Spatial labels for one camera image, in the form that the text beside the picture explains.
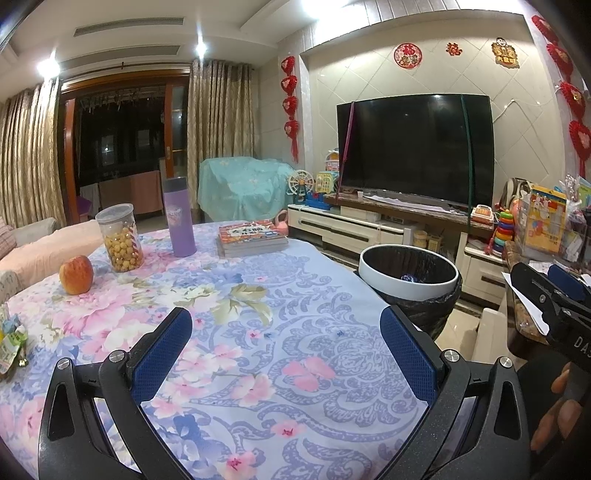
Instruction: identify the left beige curtain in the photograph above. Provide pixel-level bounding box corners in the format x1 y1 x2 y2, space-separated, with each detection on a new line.
0 78 66 227

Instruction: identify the colourful children's book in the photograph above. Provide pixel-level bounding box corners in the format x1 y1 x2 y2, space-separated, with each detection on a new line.
218 220 288 258

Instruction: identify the right beige curtain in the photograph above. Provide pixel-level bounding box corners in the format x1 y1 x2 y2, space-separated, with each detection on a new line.
186 59 256 218

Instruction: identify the black flat screen television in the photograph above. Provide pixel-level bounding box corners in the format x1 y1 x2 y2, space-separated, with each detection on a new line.
337 94 495 206

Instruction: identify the toy ferris wheel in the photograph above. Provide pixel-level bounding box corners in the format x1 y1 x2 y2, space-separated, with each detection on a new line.
287 170 315 204

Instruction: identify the red hanging lantern string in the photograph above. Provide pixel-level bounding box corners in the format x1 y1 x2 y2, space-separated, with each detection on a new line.
280 55 301 163

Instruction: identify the teal cloth covered furniture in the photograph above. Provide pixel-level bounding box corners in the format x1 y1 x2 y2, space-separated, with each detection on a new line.
197 156 296 222

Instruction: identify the white round trash bin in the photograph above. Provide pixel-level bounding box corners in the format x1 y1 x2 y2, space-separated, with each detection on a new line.
358 244 463 339

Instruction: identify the round red fu decoration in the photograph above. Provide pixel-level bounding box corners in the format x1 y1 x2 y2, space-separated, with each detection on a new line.
393 42 423 70

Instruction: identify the red apple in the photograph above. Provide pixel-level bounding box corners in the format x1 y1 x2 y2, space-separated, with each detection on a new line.
58 255 94 295

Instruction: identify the white TV cabinet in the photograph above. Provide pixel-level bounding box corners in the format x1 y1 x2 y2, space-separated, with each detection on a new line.
287 204 506 306

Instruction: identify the person's right hand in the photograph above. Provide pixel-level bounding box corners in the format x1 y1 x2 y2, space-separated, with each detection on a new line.
530 362 582 452

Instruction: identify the green snack packet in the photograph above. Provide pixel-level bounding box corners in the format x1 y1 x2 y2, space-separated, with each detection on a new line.
0 315 28 376

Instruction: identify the beige curtain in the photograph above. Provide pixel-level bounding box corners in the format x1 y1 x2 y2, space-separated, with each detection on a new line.
186 59 256 218
0 78 66 227

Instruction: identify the rainbow stacking ring toy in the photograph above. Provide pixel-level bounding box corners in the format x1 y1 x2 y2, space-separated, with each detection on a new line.
485 209 515 257

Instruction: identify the purple water bottle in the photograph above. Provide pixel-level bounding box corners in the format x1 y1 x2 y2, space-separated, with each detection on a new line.
162 177 197 257

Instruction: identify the wooden sliding door frame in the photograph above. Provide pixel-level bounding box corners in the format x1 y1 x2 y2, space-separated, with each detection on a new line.
58 68 189 224

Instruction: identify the pink kettlebell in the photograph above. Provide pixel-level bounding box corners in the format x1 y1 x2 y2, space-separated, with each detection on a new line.
274 210 288 236

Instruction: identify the pink sofa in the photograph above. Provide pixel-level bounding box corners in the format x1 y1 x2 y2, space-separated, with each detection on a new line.
1 218 102 303

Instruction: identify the clear jar of snacks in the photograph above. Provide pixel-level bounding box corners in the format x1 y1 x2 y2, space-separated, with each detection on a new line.
95 203 143 273

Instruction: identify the floral tablecloth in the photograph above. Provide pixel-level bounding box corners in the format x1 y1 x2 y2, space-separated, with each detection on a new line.
1 225 427 479

